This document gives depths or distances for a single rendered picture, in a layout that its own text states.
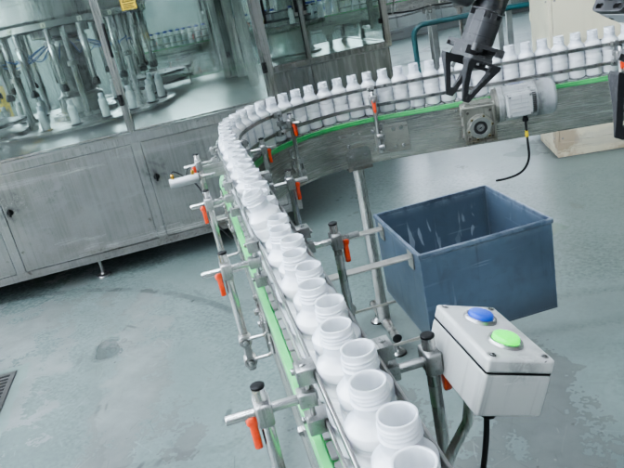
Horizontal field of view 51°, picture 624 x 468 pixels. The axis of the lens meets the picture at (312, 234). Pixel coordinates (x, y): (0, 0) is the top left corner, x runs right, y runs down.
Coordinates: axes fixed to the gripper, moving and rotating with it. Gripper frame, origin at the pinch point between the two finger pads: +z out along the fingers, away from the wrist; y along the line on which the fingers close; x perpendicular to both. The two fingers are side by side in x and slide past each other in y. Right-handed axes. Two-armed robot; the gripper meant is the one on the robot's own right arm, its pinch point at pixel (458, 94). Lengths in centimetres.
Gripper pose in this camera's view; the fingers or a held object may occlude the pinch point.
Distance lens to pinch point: 123.0
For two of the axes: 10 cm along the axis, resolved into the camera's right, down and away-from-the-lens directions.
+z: -2.7, 9.1, 3.1
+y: 2.7, 3.8, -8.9
